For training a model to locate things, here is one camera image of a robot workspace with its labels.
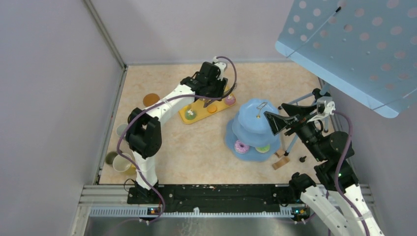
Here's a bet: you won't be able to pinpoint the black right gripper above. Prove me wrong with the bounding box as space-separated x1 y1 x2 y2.
264 102 326 160

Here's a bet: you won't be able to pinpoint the metal food tongs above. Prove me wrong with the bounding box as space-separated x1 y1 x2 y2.
203 83 237 108

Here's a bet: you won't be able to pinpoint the green frosted donut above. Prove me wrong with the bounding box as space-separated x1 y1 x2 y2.
255 145 270 153

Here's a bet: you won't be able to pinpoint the purple frosted donut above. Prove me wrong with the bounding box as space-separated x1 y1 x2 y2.
234 140 250 154

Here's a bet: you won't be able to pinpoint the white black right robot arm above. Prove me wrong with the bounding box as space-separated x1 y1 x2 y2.
264 97 384 236

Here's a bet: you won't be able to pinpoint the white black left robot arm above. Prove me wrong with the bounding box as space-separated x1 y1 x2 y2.
123 59 228 203

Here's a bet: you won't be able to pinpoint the round orange biscuit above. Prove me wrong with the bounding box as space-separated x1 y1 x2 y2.
207 104 217 114

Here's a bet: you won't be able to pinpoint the yellow serving tray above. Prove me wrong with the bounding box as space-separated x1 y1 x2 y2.
178 98 235 124

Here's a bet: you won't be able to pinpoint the blue three-tier cake stand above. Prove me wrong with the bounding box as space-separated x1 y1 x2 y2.
225 98 281 162

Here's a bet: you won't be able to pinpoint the small wooden block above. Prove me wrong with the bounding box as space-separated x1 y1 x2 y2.
275 149 286 158

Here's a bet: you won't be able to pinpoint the small black knob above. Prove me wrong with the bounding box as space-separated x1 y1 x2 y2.
299 156 307 163

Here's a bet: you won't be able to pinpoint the blue metal tripod stand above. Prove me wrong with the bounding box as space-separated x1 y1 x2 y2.
284 83 330 156

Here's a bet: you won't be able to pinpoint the light brown round coaster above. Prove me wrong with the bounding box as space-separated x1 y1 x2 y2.
143 93 160 107

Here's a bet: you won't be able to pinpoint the grey mug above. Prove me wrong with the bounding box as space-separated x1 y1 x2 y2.
116 123 128 137

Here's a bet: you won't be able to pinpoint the blue perforated board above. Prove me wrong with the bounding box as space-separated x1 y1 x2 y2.
275 0 417 118

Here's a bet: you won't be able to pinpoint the yellow cup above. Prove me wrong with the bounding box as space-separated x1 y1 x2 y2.
124 166 136 176

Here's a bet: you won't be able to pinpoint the cream white cup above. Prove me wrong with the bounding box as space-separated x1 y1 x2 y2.
112 154 132 173

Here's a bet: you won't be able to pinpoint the olive green cup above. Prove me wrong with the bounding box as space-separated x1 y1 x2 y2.
104 151 118 166

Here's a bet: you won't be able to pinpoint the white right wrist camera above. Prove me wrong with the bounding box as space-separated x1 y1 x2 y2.
308 96 335 122

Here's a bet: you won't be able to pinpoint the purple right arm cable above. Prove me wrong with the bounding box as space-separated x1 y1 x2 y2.
332 111 372 236

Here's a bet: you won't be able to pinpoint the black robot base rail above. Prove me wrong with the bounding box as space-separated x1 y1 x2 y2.
127 184 301 213

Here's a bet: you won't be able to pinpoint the white cable duct strip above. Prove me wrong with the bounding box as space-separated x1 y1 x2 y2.
89 206 294 218

